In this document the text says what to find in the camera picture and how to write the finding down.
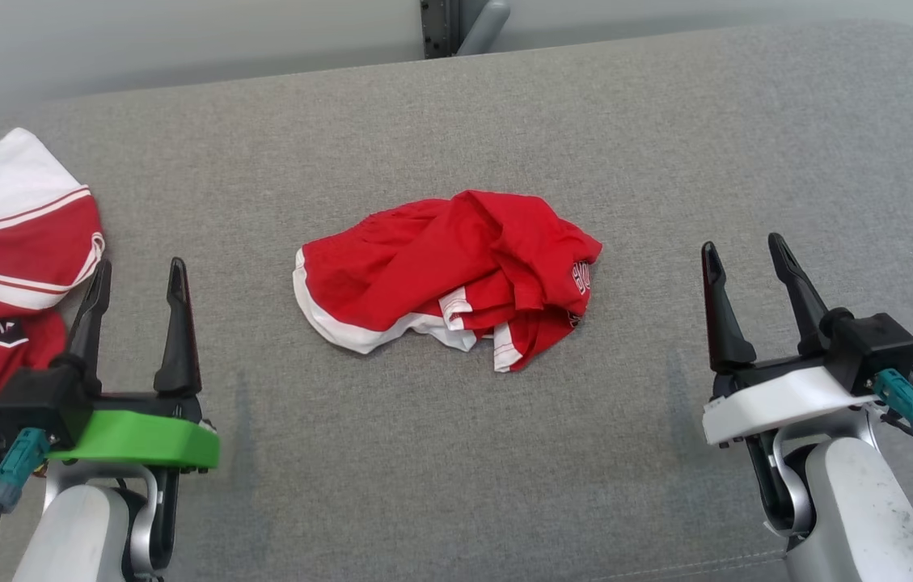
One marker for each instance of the grey metal post with bracket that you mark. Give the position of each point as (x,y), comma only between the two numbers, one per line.
(472,20)

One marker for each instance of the red garment with white trim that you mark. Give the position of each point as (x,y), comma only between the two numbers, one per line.
(424,259)

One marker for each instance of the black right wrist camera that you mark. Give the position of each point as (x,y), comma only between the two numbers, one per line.
(877,347)

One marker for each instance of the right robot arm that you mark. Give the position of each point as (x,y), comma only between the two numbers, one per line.
(860,517)

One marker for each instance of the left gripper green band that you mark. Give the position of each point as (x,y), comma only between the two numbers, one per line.
(141,440)

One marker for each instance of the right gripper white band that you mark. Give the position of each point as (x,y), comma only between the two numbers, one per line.
(779,400)

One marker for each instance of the red shirt with white sleeves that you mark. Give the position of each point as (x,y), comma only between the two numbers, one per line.
(11,234)

